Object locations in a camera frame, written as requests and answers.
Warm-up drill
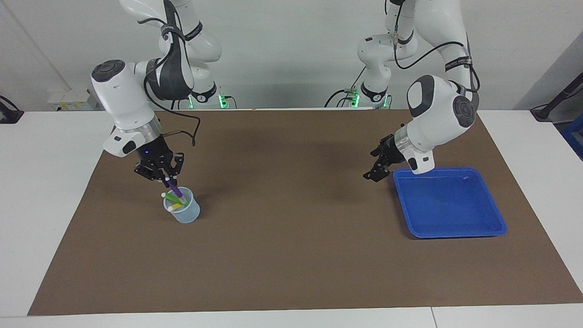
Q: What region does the black stand pole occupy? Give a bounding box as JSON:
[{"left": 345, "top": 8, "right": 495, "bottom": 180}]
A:
[{"left": 531, "top": 73, "right": 583, "bottom": 122}]

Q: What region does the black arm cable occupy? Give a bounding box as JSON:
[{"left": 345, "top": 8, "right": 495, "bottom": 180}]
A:
[
  {"left": 137, "top": 18, "right": 201, "bottom": 147},
  {"left": 385, "top": 0, "right": 481, "bottom": 94}
]

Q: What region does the blue plastic tray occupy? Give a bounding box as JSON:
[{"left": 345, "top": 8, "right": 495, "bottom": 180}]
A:
[{"left": 393, "top": 167, "right": 507, "bottom": 239}]

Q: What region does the black clamp mount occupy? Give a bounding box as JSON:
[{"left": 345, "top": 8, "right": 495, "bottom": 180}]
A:
[{"left": 0, "top": 95, "right": 24, "bottom": 124}]

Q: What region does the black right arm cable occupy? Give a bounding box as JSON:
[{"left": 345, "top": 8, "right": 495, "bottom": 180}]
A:
[{"left": 137, "top": 18, "right": 201, "bottom": 147}]

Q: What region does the translucent plastic cup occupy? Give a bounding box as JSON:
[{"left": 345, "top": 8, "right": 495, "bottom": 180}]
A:
[{"left": 163, "top": 186, "right": 201, "bottom": 224}]

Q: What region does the purple marker pen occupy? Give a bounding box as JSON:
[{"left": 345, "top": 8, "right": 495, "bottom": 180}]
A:
[{"left": 167, "top": 177, "right": 186, "bottom": 204}]

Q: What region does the brown table mat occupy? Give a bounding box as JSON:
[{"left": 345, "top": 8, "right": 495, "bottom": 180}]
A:
[{"left": 27, "top": 108, "right": 583, "bottom": 316}]

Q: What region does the white wall box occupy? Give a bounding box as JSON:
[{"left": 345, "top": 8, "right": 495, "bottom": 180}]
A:
[{"left": 48, "top": 88, "right": 99, "bottom": 112}]

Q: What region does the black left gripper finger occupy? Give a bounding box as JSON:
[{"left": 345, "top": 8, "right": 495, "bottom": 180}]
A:
[
  {"left": 369, "top": 134, "right": 395, "bottom": 158},
  {"left": 363, "top": 164, "right": 391, "bottom": 183}
]

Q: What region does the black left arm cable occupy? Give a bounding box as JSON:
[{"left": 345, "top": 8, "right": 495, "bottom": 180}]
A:
[{"left": 385, "top": 0, "right": 481, "bottom": 94}]

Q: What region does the black base cable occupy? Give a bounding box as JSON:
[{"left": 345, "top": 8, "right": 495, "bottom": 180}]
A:
[{"left": 324, "top": 67, "right": 367, "bottom": 108}]

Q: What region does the blue crate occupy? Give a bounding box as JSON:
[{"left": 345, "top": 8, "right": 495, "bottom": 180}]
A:
[{"left": 559, "top": 114, "right": 583, "bottom": 160}]

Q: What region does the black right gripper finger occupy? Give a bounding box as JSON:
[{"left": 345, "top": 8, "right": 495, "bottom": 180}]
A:
[
  {"left": 134, "top": 165, "right": 171, "bottom": 189},
  {"left": 165, "top": 152, "right": 185, "bottom": 179}
]

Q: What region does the green marker pen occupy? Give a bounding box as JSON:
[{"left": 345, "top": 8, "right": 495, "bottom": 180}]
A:
[{"left": 161, "top": 192, "right": 190, "bottom": 206}]

